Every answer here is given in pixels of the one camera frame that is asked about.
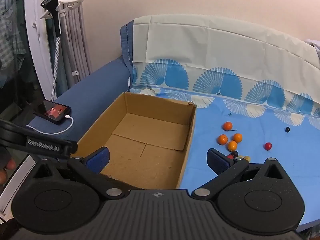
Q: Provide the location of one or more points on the white cloth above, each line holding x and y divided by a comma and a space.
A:
315, 45

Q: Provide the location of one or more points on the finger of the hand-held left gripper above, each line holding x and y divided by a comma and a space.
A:
71, 148

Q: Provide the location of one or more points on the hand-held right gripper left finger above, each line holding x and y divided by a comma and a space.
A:
98, 158

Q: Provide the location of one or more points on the blue sofa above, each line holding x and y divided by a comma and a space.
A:
100, 85

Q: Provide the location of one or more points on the black smartphone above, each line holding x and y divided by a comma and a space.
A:
52, 111

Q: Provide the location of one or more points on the glass door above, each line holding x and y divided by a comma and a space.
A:
15, 30

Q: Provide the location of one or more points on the person's left hand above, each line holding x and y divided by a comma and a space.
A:
10, 165

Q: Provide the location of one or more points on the white board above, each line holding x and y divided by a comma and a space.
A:
22, 170

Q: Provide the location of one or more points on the small orange tangerine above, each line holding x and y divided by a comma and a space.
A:
222, 139
232, 145
237, 137
227, 126

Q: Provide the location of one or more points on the white sofa tag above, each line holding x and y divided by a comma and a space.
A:
128, 80

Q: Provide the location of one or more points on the white door frame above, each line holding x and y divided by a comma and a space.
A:
37, 55

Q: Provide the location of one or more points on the white curtain clip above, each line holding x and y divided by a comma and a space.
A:
75, 73

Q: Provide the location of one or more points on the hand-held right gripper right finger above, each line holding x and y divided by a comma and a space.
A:
218, 162

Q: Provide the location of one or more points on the red cherry tomato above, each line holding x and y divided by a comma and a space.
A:
268, 146
230, 157

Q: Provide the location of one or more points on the grey curtain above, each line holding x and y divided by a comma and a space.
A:
75, 42

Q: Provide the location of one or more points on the brown cardboard box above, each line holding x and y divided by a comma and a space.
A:
150, 160

